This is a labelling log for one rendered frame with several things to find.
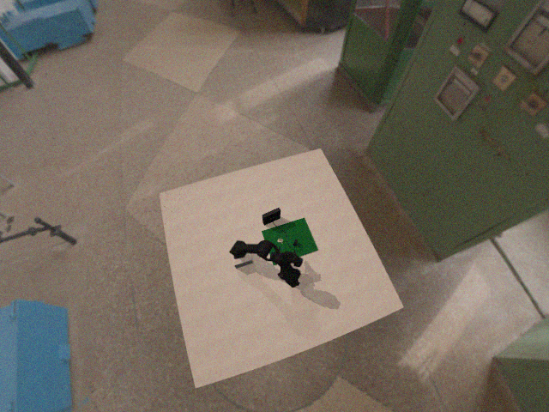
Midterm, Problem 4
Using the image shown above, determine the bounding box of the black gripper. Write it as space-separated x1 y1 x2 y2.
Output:
270 251 303 267

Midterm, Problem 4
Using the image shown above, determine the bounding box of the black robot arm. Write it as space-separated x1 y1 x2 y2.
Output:
230 240 301 288

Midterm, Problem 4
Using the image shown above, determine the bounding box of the green circuit board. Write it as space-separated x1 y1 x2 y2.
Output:
262 218 318 257

